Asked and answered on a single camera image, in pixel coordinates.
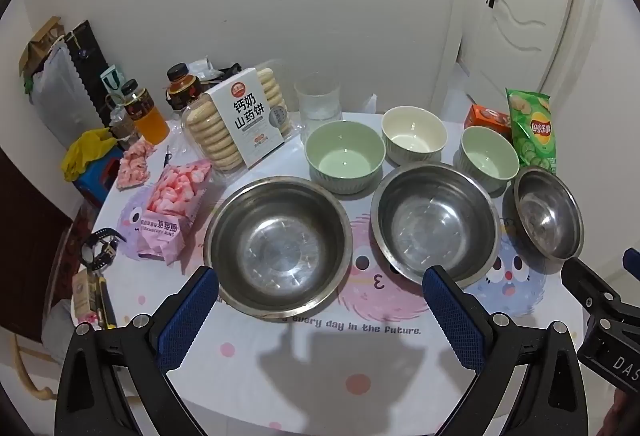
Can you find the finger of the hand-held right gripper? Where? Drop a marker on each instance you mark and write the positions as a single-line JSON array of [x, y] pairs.
[[587, 286], [632, 262]]

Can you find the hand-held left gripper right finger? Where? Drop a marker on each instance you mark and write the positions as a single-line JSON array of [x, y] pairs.
[[454, 321]]

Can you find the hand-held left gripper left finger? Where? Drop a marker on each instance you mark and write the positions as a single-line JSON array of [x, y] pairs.
[[186, 318]]

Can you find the small steel bowl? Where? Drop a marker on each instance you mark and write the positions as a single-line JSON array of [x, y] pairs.
[[547, 216]]

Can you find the medium steel bowl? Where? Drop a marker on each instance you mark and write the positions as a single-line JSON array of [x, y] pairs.
[[430, 226]]

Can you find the large steel bowl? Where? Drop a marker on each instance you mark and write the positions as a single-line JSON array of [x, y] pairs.
[[280, 246]]

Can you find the green ribbed bowl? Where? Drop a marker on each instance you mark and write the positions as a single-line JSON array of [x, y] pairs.
[[487, 160], [345, 160]]

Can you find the cream ribbed bowl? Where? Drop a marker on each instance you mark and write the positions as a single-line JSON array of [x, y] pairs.
[[412, 135]]

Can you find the small brown box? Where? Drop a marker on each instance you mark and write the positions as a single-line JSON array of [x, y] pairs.
[[92, 301]]

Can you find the black wristwatch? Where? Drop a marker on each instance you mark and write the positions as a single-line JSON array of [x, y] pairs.
[[100, 248]]

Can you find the pink strawberry snack bag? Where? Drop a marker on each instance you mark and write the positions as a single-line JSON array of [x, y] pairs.
[[170, 206]]

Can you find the green chips bag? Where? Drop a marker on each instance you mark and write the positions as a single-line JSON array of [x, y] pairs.
[[535, 135]]

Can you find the small pink snack bag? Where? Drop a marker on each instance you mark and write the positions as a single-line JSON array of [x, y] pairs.
[[134, 165]]

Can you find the blue plastic stool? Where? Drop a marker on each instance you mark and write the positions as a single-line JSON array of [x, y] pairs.
[[97, 183]]

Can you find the dark pen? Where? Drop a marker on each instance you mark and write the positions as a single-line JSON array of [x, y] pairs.
[[167, 155]]

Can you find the wooden chair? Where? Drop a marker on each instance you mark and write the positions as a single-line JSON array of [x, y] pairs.
[[30, 381]]

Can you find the dark wooden cabinet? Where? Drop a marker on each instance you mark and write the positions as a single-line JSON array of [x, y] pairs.
[[30, 226]]

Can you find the yellow cloth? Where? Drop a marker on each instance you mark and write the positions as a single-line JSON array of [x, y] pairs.
[[87, 148]]

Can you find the orange biscuit box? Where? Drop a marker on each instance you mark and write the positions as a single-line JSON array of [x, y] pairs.
[[482, 118]]

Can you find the orange juice bottle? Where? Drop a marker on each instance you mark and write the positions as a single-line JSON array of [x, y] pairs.
[[150, 120]]

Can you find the biscuit tray pack white label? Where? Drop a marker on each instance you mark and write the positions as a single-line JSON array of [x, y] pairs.
[[245, 120]]

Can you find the white door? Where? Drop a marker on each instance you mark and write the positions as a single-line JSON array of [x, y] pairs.
[[525, 65]]

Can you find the dark drink bottle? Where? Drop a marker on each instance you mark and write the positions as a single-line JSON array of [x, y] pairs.
[[182, 88]]

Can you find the mint green container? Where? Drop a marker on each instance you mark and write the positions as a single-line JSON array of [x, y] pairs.
[[112, 83]]

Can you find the white plastic wrapper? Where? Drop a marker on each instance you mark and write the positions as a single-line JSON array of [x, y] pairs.
[[205, 69]]

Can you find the clear drinking glass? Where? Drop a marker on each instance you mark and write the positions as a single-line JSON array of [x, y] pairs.
[[317, 105]]

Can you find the white plastic bag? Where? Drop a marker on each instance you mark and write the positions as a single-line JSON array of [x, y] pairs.
[[65, 95]]

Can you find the black bag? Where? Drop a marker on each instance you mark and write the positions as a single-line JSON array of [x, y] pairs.
[[87, 60]]

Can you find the brown paper bag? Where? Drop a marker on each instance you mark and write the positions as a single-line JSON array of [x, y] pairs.
[[40, 45]]

